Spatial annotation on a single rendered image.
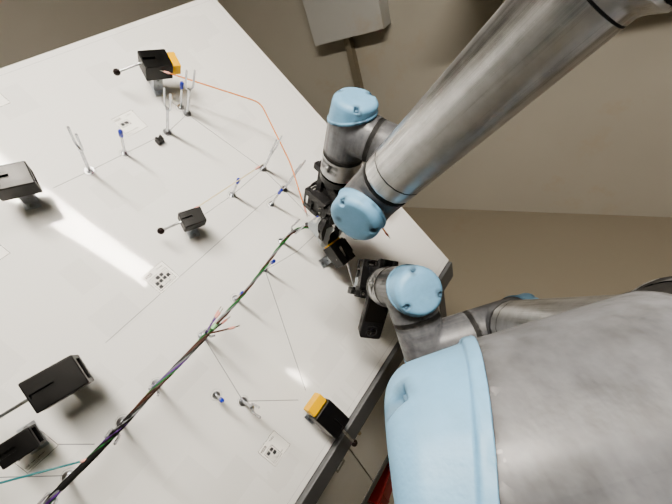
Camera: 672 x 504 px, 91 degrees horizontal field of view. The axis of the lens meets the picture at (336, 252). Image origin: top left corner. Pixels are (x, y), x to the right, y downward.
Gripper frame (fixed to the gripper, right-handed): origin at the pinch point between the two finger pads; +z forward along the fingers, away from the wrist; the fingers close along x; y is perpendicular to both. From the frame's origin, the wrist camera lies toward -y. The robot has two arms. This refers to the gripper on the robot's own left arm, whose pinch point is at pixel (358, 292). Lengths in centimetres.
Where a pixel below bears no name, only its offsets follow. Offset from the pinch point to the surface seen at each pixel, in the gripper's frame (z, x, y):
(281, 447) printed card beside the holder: -7.3, 13.2, -34.3
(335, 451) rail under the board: -4.6, 1.0, -35.5
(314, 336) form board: -0.5, 9.2, -12.0
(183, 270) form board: -5.7, 39.6, -1.2
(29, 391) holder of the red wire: -25, 51, -21
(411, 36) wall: 93, -31, 148
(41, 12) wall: 94, 153, 107
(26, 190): -17, 64, 8
